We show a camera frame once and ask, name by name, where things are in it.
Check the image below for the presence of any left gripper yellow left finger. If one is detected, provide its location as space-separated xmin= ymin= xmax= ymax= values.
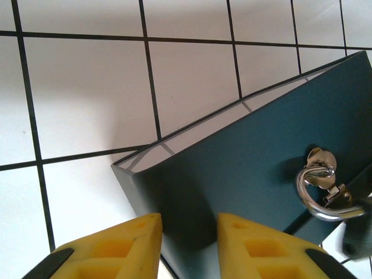
xmin=22 ymin=212 xmax=163 ymax=279

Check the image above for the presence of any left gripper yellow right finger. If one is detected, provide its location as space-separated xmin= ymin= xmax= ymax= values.
xmin=217 ymin=212 xmax=357 ymax=279

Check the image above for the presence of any chrome shackle padlock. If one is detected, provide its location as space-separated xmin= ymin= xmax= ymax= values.
xmin=295 ymin=164 xmax=372 ymax=259

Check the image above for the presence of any blue starry print box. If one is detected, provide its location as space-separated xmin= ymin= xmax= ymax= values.
xmin=110 ymin=49 xmax=372 ymax=279

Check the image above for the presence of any silver box hasp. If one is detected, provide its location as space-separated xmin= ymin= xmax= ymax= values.
xmin=306 ymin=146 xmax=354 ymax=209

